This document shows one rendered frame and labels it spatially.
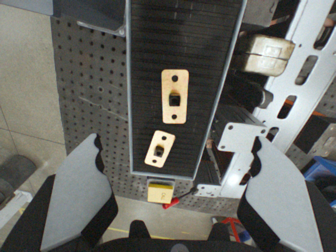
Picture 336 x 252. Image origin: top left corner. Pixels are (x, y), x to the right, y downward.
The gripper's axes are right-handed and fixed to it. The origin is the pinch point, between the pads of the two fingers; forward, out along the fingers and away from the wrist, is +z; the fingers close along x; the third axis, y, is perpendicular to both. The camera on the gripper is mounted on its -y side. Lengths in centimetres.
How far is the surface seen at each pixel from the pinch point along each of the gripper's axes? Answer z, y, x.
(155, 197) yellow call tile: 9.6, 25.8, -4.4
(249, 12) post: 15.9, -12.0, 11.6
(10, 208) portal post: 96, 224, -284
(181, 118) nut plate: 9.4, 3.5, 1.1
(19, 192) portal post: 123, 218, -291
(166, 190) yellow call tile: 9.6, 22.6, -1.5
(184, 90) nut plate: 9.4, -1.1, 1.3
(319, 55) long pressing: 25.7, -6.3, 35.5
